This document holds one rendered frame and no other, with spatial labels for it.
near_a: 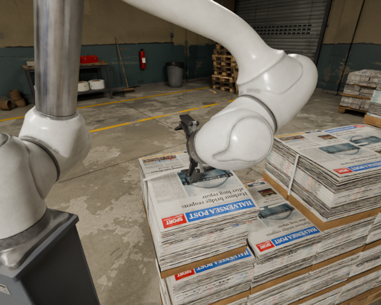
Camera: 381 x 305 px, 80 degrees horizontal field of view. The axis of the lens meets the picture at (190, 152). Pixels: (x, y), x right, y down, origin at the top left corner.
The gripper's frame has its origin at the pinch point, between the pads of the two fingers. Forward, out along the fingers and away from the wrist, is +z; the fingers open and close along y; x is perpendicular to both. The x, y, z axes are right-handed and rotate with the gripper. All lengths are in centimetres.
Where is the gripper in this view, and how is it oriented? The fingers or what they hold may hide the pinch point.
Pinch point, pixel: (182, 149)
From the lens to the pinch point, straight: 73.3
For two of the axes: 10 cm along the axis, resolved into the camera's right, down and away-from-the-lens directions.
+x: 9.4, -1.5, 3.0
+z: -3.0, 0.3, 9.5
